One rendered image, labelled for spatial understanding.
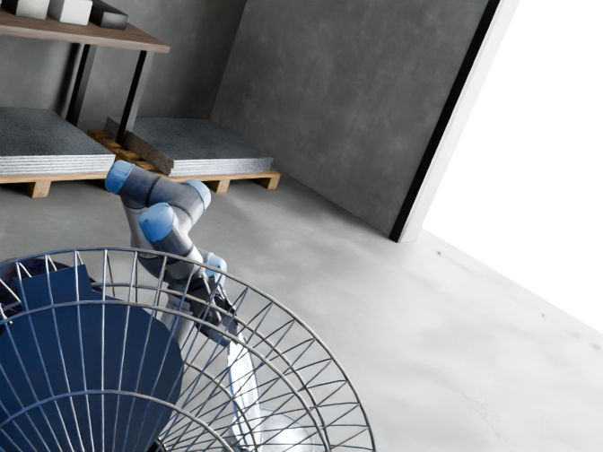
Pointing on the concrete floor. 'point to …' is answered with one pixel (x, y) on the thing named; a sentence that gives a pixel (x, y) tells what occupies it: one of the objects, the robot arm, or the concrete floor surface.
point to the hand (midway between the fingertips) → (231, 343)
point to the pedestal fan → (124, 366)
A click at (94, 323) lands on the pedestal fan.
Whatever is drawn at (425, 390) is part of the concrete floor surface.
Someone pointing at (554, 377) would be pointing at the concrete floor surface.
